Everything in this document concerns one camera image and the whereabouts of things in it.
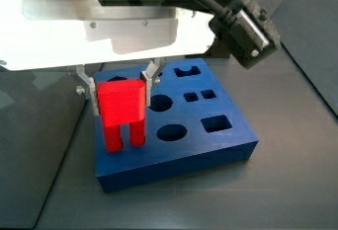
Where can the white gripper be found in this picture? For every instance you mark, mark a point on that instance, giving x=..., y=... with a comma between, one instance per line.
x=58, y=33

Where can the red square-circle object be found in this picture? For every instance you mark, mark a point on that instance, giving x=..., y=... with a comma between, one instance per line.
x=122, y=105

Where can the blue foam shape fixture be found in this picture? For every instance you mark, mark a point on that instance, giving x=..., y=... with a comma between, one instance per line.
x=196, y=131

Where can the black curved regrasp stand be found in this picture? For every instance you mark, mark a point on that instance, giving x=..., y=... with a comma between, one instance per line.
x=218, y=50

